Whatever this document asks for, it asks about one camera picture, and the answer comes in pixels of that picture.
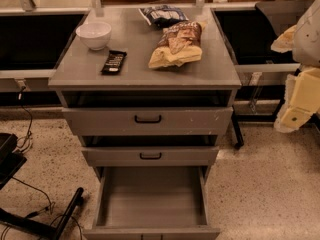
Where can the padded gripper body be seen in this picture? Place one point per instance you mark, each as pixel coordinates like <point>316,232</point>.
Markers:
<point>308,40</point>

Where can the grey bottom drawer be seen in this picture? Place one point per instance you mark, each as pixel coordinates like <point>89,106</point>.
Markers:
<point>152,203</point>

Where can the grey drawer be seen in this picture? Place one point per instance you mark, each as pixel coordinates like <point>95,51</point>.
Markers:
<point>148,118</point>
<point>151,151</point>
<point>152,203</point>

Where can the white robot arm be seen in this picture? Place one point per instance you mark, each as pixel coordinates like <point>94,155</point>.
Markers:
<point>303,39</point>

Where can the grey top drawer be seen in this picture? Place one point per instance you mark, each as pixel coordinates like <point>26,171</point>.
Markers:
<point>148,118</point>

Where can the grey drawer cabinet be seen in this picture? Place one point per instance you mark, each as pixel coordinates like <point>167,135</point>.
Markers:
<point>212,81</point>

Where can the grey middle drawer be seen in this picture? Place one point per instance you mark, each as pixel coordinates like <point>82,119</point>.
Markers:
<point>151,151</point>

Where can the black stand with tray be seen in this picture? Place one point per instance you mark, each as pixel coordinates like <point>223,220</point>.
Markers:
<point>262,72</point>

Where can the yellow brown chip bag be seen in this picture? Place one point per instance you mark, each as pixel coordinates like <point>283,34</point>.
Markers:
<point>179,44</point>

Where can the blue chip bag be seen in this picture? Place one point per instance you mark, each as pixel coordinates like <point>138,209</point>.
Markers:
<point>163,15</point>

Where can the black candy bar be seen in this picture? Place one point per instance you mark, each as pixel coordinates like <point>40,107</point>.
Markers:
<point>114,62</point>

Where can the white bowl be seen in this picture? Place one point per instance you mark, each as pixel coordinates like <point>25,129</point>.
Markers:
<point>94,35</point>

